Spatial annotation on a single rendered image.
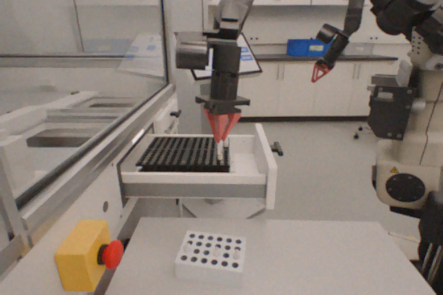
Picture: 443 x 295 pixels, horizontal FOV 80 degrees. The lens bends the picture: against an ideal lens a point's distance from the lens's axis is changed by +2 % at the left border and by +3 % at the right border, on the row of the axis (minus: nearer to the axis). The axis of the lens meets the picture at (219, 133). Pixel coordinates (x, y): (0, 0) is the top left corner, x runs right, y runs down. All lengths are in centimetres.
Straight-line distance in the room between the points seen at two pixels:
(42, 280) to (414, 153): 94
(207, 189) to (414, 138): 66
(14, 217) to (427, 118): 99
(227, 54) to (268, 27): 378
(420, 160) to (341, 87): 305
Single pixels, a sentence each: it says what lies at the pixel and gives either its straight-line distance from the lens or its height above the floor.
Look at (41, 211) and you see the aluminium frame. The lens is 40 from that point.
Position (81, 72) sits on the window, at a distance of 52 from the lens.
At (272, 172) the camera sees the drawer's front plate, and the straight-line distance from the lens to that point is 56.
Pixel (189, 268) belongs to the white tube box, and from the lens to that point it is 54.
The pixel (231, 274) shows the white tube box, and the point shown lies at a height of 79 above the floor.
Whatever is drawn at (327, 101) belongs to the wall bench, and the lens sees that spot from 396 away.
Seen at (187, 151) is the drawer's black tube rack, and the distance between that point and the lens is 68.
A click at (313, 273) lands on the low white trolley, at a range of 59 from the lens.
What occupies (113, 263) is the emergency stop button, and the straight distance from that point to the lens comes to 45.
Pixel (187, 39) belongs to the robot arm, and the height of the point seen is 118.
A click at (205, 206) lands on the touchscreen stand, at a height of 4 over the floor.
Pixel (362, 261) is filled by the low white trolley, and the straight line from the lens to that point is 65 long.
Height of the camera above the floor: 119
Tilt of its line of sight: 21 degrees down
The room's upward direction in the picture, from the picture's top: straight up
